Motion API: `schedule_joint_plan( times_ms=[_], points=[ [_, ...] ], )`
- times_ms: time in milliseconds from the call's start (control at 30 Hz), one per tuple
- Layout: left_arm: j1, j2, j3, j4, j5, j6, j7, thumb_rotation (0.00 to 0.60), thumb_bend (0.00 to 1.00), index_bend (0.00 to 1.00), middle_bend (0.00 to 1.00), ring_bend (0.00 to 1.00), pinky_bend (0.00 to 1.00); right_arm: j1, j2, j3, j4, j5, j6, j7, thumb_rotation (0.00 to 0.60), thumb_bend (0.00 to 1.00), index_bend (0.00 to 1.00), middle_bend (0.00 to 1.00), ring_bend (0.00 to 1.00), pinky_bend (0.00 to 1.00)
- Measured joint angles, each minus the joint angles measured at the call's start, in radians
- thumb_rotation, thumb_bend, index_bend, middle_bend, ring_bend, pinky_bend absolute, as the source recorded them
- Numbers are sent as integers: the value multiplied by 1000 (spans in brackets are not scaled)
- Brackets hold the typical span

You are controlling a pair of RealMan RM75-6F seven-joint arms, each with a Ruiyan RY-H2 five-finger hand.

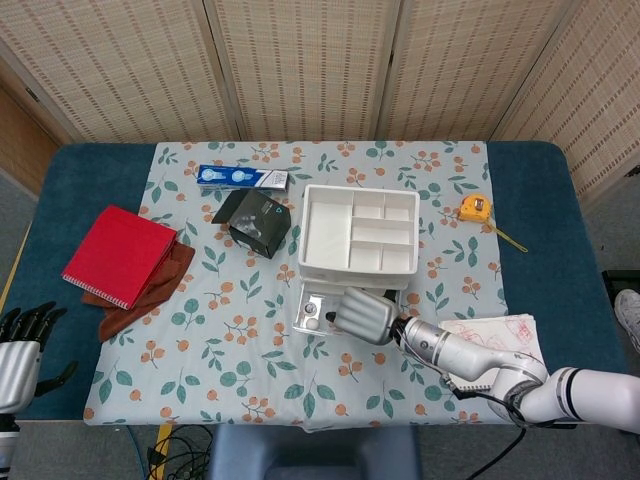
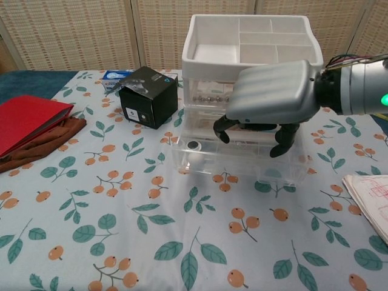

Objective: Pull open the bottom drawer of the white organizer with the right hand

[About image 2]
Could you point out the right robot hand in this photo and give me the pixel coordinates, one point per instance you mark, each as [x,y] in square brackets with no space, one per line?
[272,94]

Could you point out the clear drawer with white ball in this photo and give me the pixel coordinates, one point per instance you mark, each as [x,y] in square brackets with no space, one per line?
[212,166]

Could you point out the white plastic drawer cabinet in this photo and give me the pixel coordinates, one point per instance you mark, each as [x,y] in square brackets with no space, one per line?
[212,68]

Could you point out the clear drawer with beads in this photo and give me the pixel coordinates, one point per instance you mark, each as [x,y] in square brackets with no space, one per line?
[206,91]

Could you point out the black silver round disc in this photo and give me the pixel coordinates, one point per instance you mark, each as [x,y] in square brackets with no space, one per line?
[194,145]

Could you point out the yellow tape measure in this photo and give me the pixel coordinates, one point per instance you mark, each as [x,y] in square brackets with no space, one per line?
[384,117]

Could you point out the black cardboard box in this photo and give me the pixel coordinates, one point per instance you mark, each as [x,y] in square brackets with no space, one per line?
[151,106]

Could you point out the blue white toothpaste box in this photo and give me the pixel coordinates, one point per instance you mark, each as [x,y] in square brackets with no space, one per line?
[110,79]

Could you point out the floral fruit-print tablecloth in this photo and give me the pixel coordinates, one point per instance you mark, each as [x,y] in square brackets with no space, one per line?
[151,227]

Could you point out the woven folding screen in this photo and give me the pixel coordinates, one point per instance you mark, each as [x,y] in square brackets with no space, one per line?
[75,30]

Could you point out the brown cloth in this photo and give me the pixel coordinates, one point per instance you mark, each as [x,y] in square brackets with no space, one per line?
[60,133]

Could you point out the red spiral notebook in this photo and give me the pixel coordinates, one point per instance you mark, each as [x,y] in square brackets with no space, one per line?
[27,121]

